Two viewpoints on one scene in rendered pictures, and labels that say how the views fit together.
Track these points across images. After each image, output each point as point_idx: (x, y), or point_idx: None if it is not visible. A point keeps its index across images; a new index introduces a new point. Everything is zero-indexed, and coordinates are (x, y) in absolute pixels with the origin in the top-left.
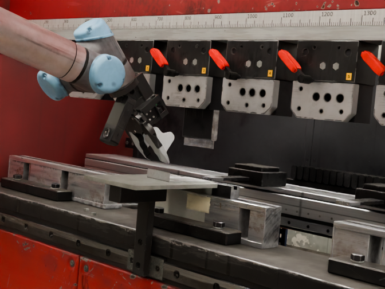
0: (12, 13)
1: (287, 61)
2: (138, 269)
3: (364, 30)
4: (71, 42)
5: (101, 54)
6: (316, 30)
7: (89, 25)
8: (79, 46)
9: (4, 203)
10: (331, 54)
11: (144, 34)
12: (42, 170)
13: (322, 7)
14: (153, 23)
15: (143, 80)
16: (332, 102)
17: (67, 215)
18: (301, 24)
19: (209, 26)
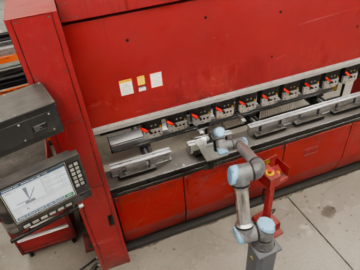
0: (252, 151)
1: (242, 103)
2: (212, 167)
3: (257, 89)
4: (245, 143)
5: (244, 139)
6: (245, 92)
7: (222, 131)
8: (245, 142)
9: (139, 184)
10: (249, 96)
11: (181, 110)
12: (134, 164)
13: (246, 87)
14: (185, 106)
15: None
16: (250, 106)
17: (175, 171)
18: (240, 92)
19: (209, 100)
